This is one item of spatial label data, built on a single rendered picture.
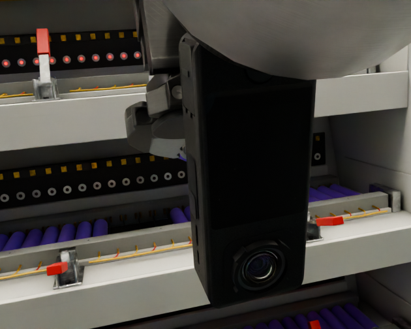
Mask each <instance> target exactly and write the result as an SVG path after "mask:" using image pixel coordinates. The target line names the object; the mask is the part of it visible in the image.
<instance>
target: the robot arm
mask: <svg viewBox="0 0 411 329"><path fill-rule="evenodd" d="M133 7H134V16H135V22H136V31H137V36H138V42H140V44H141V49H142V58H143V63H144V71H149V82H148V84H147V85H146V92H147V93H145V97H146V102H145V101H140V102H137V103H135V104H133V105H131V106H129V107H128V108H127V109H126V110H125V125H126V131H127V141H128V143H129V145H131V146H132V147H134V148H136V149H138V150H140V151H142V152H143V153H147V152H149V153H151V154H153V155H157V156H161V157H168V158H172V159H175V158H178V157H180V154H179V153H181V152H182V151H183V148H182V146H184V145H185V147H186V158H187V176H188V185H189V204H190V221H191V231H192V249H193V259H194V269H195V270H196V273H197V275H198V277H199V279H200V282H201V284H202V286H203V288H204V290H205V293H206V295H207V298H208V300H209V302H210V304H211V305H212V306H213V307H214V308H216V309H220V308H224V307H228V306H233V305H236V304H240V303H243V302H248V301H251V300H256V299H259V298H263V297H266V296H271V295H274V294H278V293H282V292H286V291H289V290H294V289H296V288H298V287H300V286H301V284H302V282H303V278H304V270H305V250H306V239H307V219H308V209H309V188H310V178H311V157H312V138H313V127H314V107H315V96H316V80H318V79H327V78H342V77H344V76H348V75H350V74H353V73H355V72H359V71H362V70H365V69H368V68H370V67H373V66H376V65H379V64H381V63H382V62H383V61H385V60H386V59H388V58H389V57H391V56H392V55H394V54H396V53H397V52H398V51H400V50H402V49H403V48H404V47H406V46H407V45H409V44H410V43H411V0H133Z"/></svg>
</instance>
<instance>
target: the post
mask: <svg viewBox="0 0 411 329"><path fill-rule="evenodd" d="M328 117H329V124H330V129H331V136H332V141H333V148H334V152H335V160H336V163H337V171H338V175H339V183H340V186H342V187H344V157H348V158H351V159H355V160H359V161H363V162H365V163H370V164H372V165H377V166H381V167H384V168H388V169H392V170H396V171H399V172H403V173H406V174H410V175H411V43H410V44H409V64H408V107H407V108H395V109H389V110H377V111H371V112H359V113H353V114H341V115H334V116H328ZM363 273H364V272H360V273H356V274H355V277H356V284H357V288H358V296H359V301H360V302H361V301H363ZM365 273H366V274H368V275H369V276H371V277H372V278H373V279H375V280H377V281H378V282H379V283H381V284H382V285H383V286H385V287H386V288H388V289H389V290H391V291H392V292H394V293H395V294H396V295H398V296H399V297H401V298H402V299H403V300H405V301H406V302H408V303H409V304H410V305H411V262H407V263H404V264H398V265H394V266H388V267H385V268H379V269H375V270H369V271H366V272H365Z"/></svg>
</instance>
